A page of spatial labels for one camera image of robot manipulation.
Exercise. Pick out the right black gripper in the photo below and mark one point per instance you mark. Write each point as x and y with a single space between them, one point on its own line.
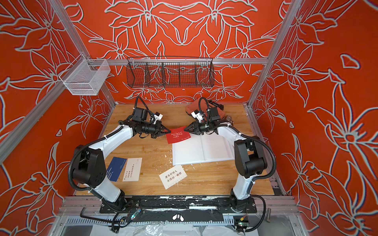
199 126

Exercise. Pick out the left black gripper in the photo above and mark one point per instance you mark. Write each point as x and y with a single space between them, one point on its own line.
159 127

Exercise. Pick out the red photo card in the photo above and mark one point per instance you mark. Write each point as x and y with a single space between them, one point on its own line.
177 135

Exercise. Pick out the white photo album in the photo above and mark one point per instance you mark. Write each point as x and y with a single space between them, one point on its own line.
202 149

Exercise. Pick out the white card red text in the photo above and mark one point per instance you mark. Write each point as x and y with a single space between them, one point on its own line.
172 176

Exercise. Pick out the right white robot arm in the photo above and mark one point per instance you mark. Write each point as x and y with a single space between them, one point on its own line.
254 159

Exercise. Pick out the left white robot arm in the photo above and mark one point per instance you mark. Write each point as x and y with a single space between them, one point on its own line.
87 169

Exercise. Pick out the orange plastic tool case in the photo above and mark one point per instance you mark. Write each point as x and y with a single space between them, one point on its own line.
202 104

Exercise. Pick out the cream card small text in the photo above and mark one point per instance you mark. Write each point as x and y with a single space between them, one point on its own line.
132 170

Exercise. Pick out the dark blue card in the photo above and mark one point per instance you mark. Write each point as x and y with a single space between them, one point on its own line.
115 168

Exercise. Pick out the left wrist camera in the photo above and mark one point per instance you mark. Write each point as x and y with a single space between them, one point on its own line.
145 116

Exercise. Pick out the black wire wall basket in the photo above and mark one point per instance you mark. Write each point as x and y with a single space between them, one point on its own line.
170 72

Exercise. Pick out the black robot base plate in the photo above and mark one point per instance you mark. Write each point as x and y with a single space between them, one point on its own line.
221 204

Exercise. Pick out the clear mesh wall basket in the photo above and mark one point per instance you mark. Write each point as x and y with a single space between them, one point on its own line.
84 77

